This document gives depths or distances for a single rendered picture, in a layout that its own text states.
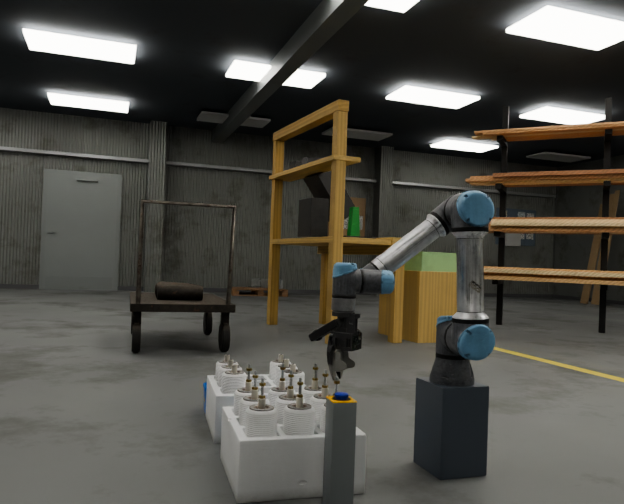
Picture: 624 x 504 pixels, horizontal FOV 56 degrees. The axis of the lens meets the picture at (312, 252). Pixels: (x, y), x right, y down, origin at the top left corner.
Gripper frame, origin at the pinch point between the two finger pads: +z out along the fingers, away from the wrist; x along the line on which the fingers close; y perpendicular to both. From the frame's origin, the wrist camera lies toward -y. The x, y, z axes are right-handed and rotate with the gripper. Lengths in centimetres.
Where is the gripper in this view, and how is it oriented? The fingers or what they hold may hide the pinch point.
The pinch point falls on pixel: (335, 374)
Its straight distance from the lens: 187.6
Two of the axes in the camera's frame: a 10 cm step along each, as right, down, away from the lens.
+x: 5.2, 0.3, 8.6
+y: 8.5, 0.3, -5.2
